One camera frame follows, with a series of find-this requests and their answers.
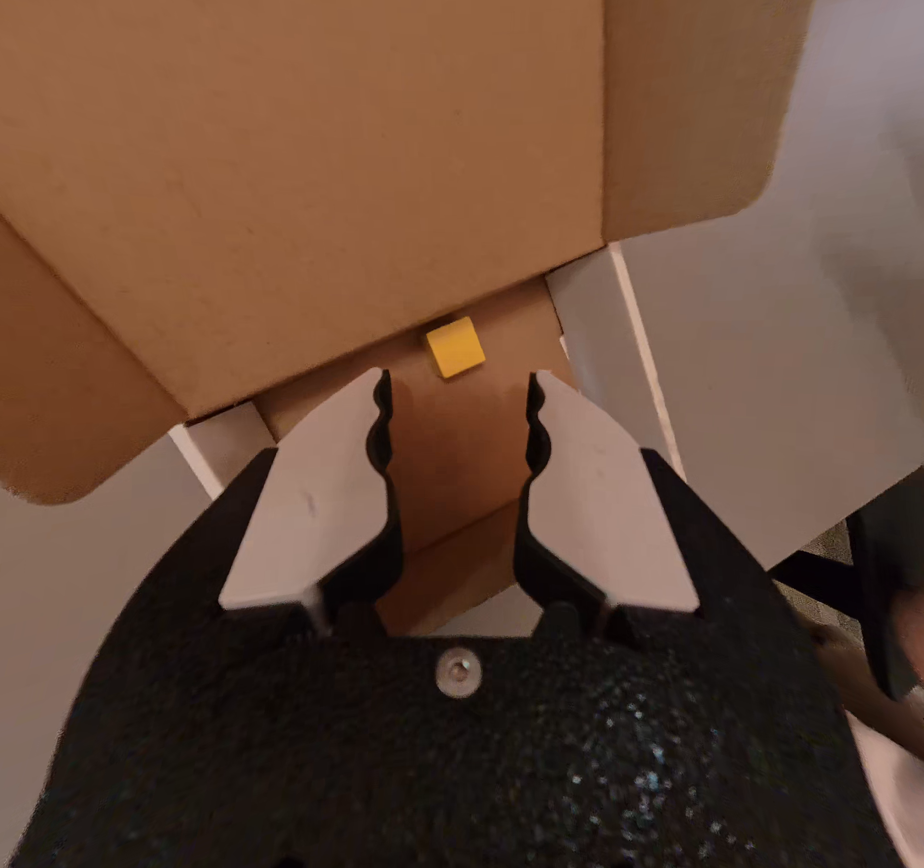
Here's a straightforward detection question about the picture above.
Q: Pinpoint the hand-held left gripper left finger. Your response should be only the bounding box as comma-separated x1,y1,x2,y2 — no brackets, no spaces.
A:
217,367,405,616

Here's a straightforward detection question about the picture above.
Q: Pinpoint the yellow cube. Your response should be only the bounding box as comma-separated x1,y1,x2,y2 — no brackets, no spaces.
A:
424,316,487,380

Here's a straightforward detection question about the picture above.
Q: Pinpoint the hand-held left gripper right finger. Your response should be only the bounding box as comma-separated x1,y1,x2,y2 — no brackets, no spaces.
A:
513,368,701,616

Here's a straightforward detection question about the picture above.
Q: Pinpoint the white cardboard mailer box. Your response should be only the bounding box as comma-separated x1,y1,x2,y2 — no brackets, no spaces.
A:
0,0,824,638

